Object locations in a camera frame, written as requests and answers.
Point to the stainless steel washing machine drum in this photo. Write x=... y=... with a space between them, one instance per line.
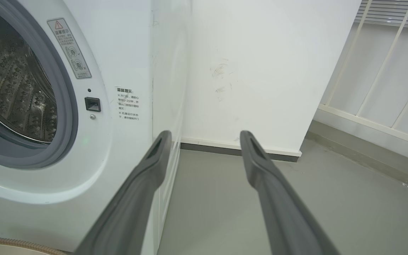
x=12 y=88

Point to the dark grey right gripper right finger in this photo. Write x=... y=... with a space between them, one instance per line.
x=282 y=212

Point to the white front-load washing machine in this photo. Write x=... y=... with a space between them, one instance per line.
x=126 y=53

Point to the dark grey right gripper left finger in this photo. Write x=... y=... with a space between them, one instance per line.
x=133 y=205

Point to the black door latch socket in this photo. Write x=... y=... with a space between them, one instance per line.
x=92 y=104

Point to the grey warning sticker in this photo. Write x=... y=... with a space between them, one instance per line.
x=69 y=49

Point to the white railing partition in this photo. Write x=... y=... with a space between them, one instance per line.
x=367 y=120

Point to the dark baseboard strip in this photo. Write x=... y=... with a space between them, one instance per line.
x=225 y=150

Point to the cream perforated laundry basket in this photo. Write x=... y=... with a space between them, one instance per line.
x=12 y=243

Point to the grey rubber door gasket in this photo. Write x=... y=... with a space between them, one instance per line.
x=67 y=117

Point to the printed text notice label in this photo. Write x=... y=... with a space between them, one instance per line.
x=128 y=104

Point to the white slatted window blind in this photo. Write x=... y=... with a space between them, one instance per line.
x=391 y=12

